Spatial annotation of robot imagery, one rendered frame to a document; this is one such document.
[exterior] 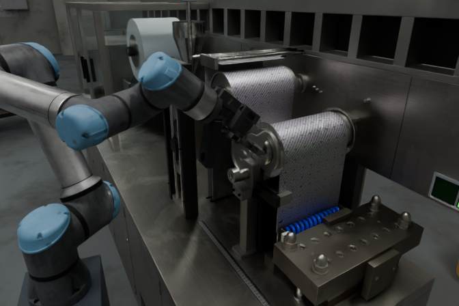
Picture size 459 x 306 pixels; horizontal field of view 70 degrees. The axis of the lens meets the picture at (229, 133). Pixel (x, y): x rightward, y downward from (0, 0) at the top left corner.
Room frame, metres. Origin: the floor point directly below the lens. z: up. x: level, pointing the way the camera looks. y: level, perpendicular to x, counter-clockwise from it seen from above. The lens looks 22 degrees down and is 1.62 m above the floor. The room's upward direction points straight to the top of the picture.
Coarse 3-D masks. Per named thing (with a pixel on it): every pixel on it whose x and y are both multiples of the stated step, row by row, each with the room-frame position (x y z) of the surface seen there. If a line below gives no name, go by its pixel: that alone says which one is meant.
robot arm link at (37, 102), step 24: (0, 72) 0.66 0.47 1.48; (0, 96) 0.61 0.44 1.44; (24, 96) 0.59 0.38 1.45; (48, 96) 0.57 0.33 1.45; (72, 96) 0.57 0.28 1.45; (48, 120) 0.55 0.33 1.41; (72, 120) 0.50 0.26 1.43; (96, 120) 0.52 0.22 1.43; (120, 120) 0.56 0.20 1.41; (72, 144) 0.50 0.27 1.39; (96, 144) 0.53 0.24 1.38
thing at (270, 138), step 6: (258, 132) 0.80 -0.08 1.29; (348, 132) 0.86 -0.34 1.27; (270, 138) 0.75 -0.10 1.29; (348, 138) 0.85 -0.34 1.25; (276, 144) 0.73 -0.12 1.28; (276, 150) 0.73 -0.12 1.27; (276, 156) 0.73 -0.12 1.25; (276, 162) 0.73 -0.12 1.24; (264, 168) 0.77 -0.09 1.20; (270, 168) 0.74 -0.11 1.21
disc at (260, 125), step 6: (258, 126) 0.81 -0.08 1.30; (264, 126) 0.78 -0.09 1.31; (270, 126) 0.76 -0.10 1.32; (270, 132) 0.76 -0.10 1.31; (276, 132) 0.74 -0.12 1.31; (276, 138) 0.74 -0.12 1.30; (282, 144) 0.72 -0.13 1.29; (282, 150) 0.72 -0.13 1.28; (282, 156) 0.72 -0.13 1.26; (282, 162) 0.72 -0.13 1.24; (276, 168) 0.73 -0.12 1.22; (282, 168) 0.72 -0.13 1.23; (270, 174) 0.75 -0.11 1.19; (276, 174) 0.73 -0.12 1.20
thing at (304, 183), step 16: (336, 160) 0.83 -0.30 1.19; (288, 176) 0.74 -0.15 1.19; (304, 176) 0.77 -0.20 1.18; (320, 176) 0.80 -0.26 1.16; (336, 176) 0.83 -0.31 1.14; (304, 192) 0.77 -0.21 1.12; (320, 192) 0.80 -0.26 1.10; (336, 192) 0.84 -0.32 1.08; (288, 208) 0.74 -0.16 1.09; (304, 208) 0.77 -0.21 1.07; (320, 208) 0.81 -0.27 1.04; (288, 224) 0.74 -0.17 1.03
